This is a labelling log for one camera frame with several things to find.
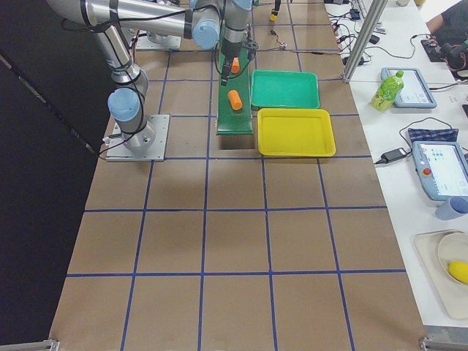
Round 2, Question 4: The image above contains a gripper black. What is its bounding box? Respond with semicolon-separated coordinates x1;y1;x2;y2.
221;37;257;86

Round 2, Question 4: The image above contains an orange cylinder with 4680 text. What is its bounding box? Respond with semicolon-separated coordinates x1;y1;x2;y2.
231;57;241;74

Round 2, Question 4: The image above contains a plain orange cylinder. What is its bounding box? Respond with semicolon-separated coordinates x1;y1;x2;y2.
227;89;243;111

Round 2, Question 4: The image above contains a green plastic tray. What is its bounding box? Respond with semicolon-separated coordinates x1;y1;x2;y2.
251;69;320;109

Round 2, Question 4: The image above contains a green conveyor belt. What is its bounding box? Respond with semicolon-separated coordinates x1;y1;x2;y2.
216;49;253;135

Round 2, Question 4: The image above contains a yellow plastic tray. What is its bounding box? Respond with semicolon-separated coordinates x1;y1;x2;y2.
257;108;336;157

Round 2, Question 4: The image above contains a green tea bottle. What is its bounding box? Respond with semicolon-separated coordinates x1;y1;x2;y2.
371;70;404;112

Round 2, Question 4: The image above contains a black power adapter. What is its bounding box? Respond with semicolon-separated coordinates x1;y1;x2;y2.
378;148;407;164

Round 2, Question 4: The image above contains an upper teach pendant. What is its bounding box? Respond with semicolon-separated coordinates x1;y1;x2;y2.
380;67;437;109

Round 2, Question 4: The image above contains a teach pendant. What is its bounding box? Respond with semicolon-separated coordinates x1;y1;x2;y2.
412;141;467;201
380;67;437;109

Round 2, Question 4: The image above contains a checkered blue cloth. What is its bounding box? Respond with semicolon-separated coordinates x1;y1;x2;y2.
408;128;458;147

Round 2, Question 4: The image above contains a lower teach pendant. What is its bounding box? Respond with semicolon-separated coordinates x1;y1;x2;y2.
412;141;467;201

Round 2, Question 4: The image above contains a blue cup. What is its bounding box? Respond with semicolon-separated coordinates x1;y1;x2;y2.
435;196;467;220

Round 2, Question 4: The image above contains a beige plate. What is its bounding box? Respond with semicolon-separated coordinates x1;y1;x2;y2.
437;233;467;284

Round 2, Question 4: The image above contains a yellow lemon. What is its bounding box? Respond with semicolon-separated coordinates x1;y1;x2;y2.
448;261;468;284

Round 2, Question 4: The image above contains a beige serving tray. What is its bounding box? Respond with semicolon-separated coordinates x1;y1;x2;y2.
414;230;467;320

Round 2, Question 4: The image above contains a red black power cable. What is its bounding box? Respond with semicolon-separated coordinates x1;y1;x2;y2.
269;29;352;56

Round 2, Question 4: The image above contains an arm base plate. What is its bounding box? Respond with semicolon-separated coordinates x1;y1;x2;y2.
136;31;181;51
105;114;170;162

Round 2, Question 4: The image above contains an aluminium frame post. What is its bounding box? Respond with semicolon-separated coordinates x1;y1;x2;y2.
342;0;388;83

